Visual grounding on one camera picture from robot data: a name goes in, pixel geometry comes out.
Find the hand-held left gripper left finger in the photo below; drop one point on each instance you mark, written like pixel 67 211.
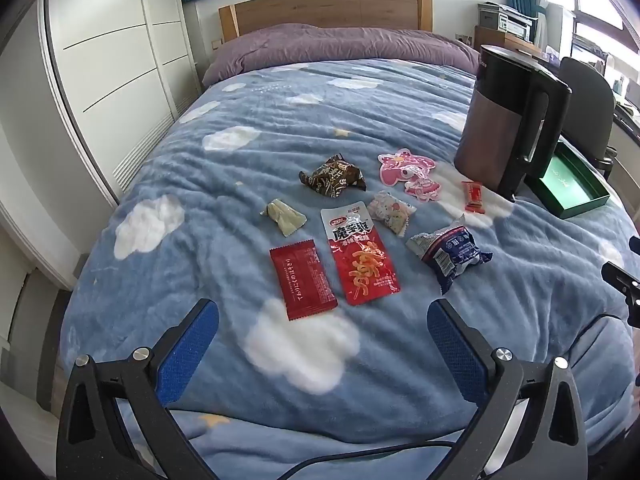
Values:
pixel 192 350

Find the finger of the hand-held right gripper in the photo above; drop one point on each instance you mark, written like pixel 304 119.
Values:
pixel 625 285

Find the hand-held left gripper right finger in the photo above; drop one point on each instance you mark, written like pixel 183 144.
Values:
pixel 455 350

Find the blue and white snack packet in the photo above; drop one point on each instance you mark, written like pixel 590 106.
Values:
pixel 450 252

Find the green tray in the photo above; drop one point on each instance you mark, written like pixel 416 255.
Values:
pixel 570 185

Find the large red snack packet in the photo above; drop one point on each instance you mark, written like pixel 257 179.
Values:
pixel 362 265

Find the dark red square packet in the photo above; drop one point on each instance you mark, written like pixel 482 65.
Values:
pixel 302 280

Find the small red candy packet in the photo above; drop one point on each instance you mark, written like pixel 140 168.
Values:
pixel 472 197

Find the clear cartoon-print snack packet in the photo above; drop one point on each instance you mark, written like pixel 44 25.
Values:
pixel 390 210

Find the pale green snack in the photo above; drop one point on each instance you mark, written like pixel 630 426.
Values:
pixel 285 217

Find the pink character-shaped candy packet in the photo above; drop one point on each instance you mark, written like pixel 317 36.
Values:
pixel 405 172

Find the brown snack wrapper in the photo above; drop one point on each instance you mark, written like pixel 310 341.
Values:
pixel 330 177

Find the blue cloud-print blanket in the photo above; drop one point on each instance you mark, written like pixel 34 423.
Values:
pixel 200 260

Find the white desk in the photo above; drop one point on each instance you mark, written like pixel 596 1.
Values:
pixel 627 125

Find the grey office chair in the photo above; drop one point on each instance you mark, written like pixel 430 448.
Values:
pixel 590 100

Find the black and brown electric kettle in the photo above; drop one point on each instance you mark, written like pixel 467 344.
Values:
pixel 500 125

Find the wooden nightstand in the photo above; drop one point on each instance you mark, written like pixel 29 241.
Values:
pixel 500 42

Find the grey printer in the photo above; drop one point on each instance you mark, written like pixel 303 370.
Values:
pixel 505 20

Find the white wardrobe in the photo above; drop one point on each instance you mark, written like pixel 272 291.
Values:
pixel 110 60

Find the wooden headboard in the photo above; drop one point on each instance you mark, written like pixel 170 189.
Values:
pixel 325 7

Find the wall socket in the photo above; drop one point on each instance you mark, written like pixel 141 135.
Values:
pixel 464 39

